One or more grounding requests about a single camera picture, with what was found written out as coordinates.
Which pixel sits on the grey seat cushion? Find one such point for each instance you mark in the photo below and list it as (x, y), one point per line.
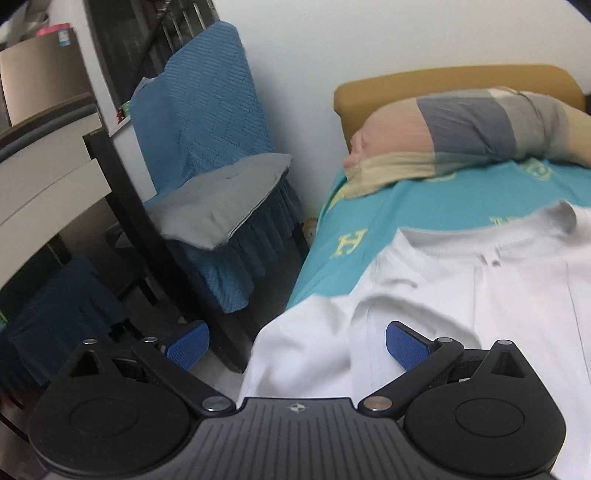
(221, 198)

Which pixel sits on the white desk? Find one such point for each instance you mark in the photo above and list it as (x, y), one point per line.
(41, 184)

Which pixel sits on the mustard yellow headboard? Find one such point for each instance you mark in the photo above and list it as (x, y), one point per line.
(443, 83)

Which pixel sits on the white shirt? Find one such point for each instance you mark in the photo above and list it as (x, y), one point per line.
(466, 295)

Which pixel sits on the dark window grille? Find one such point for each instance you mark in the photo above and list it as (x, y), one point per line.
(138, 41)

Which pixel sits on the chair with blue quilted cover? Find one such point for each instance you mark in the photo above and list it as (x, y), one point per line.
(207, 115)

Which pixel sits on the cardboard box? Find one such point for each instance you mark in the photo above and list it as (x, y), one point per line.
(37, 78)

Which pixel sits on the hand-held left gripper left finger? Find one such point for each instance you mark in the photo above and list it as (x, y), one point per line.
(187, 345)

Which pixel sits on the dark blue cloth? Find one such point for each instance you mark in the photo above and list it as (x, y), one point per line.
(55, 314)

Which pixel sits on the grey and beige checked pillow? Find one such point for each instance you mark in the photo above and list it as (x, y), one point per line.
(457, 134)

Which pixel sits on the teal bed sheet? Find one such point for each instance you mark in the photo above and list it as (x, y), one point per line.
(369, 217)

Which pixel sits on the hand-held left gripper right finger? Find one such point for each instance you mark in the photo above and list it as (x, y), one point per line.
(402, 345)

